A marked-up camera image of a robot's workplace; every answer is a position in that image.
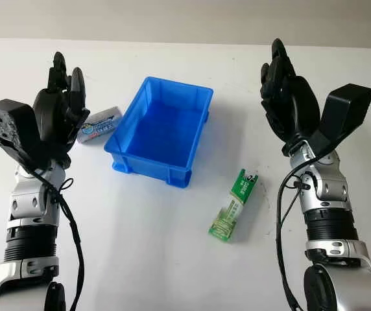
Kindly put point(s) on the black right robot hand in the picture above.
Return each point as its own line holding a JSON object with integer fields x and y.
{"x": 294, "y": 107}

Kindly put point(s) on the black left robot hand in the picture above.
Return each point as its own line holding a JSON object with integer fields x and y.
{"x": 54, "y": 113}

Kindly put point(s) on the silver blue printed packet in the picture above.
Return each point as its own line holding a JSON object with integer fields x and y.
{"x": 102, "y": 124}

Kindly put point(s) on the green toothpaste box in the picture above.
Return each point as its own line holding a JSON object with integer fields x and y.
{"x": 234, "y": 204}

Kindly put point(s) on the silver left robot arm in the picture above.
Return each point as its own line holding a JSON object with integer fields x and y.
{"x": 26, "y": 201}

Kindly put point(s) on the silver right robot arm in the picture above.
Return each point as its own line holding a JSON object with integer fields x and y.
{"x": 331, "y": 194}

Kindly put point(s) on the blue plastic tray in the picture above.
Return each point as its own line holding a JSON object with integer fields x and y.
{"x": 159, "y": 126}

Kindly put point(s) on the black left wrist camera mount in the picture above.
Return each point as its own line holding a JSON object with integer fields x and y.
{"x": 8, "y": 123}

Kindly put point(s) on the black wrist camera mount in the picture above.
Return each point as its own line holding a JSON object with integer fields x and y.
{"x": 344, "y": 107}
{"x": 8, "y": 123}

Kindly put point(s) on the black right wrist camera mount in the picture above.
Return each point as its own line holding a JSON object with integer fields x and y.
{"x": 344, "y": 107}

